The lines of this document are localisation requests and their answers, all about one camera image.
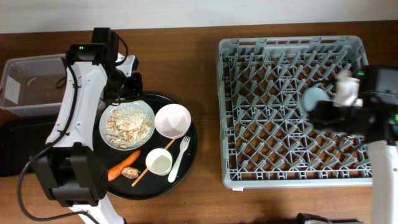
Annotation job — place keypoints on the white plastic fork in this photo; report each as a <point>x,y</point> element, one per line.
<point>183,147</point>

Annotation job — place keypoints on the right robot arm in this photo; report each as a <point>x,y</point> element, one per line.
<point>379,83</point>

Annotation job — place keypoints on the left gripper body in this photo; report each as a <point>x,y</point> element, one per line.
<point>124,86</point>

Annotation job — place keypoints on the grey plate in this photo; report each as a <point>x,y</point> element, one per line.
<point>127,126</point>

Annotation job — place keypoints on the small white cup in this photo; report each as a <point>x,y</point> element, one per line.
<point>159,161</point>

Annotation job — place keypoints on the pink bowl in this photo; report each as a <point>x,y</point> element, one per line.
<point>172,121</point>

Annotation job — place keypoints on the brown food scrap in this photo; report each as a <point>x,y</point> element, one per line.
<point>130,173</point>

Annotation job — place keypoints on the round black serving tray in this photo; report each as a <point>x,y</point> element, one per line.
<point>150,185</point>

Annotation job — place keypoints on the clear plastic waste bin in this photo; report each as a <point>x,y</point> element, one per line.
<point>30,86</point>

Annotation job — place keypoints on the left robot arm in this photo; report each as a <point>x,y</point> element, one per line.
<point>68,170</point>

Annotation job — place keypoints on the grey plastic dishwasher rack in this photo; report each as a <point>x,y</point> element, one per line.
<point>266,141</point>

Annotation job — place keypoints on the light blue cup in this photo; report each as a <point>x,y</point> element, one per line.
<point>310,98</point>

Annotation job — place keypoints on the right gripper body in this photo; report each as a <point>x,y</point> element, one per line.
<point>336,118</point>

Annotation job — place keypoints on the black rectangular waste bin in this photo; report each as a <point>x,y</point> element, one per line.
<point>22,139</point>

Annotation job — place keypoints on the orange carrot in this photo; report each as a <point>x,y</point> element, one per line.
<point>115,171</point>

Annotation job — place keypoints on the rice and peanut scraps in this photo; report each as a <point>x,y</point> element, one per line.
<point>129,126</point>

